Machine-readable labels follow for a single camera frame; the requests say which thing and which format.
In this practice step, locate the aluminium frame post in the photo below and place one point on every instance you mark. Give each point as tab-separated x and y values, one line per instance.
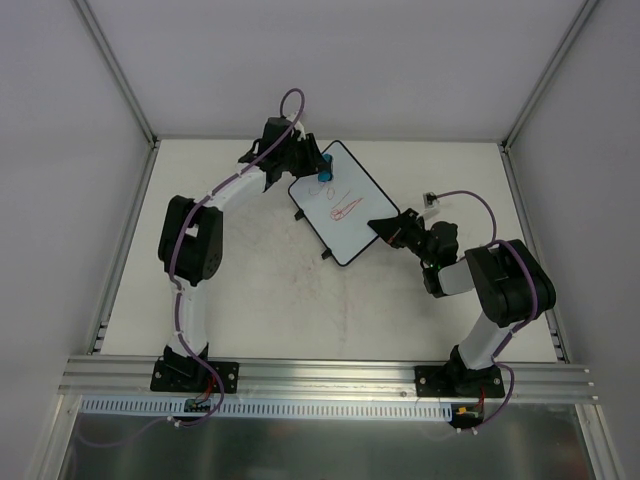
92	24
568	39

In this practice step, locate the aluminium mounting rail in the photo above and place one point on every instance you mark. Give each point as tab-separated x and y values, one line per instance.
543	383

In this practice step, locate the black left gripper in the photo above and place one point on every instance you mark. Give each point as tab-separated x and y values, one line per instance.
310	157

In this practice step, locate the blue whiteboard eraser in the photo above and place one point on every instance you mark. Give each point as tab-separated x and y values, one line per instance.
325	169

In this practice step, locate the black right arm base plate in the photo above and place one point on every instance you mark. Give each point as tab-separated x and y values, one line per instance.
437	381

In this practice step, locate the right aluminium frame post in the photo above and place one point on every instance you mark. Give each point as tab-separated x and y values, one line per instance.
568	39

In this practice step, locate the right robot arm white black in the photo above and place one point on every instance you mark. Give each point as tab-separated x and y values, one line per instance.
511	286

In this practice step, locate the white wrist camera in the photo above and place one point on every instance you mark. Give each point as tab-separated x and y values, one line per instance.
299	131
431	205

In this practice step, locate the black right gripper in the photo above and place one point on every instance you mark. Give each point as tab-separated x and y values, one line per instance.
403	229

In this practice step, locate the white board with black frame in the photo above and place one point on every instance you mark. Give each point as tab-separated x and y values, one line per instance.
339	210

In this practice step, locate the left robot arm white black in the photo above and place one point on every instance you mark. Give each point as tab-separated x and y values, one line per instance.
191	241

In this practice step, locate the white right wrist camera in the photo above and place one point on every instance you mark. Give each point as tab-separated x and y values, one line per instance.
431	205

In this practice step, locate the left aluminium frame post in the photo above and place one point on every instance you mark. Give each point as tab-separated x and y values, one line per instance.
92	24

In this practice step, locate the right aluminium table edge profile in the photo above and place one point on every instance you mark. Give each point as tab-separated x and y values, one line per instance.
553	319

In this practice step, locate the aluminium table edge profile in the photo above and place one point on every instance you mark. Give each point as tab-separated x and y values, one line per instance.
108	296
553	319

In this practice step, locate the white slotted cable duct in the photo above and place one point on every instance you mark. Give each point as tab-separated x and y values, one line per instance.
234	407

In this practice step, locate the left aluminium table edge profile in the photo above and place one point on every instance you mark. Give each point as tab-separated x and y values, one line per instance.
108	296

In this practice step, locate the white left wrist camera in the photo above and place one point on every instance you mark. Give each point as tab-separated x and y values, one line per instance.
299	131

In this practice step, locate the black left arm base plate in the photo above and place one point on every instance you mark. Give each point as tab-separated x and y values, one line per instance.
196	378

